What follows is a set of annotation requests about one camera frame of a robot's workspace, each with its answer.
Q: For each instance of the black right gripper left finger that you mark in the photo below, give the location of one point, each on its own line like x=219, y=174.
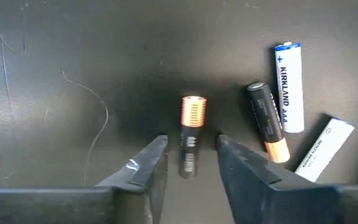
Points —
x=135, y=193

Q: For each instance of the black copper AAA battery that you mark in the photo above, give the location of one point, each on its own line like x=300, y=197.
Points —
x=267, y=118
x=192, y=124

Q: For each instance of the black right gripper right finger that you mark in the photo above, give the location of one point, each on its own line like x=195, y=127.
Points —
x=250, y=193

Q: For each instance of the white AAA battery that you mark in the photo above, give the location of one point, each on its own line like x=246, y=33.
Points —
x=289, y=90
x=325, y=149

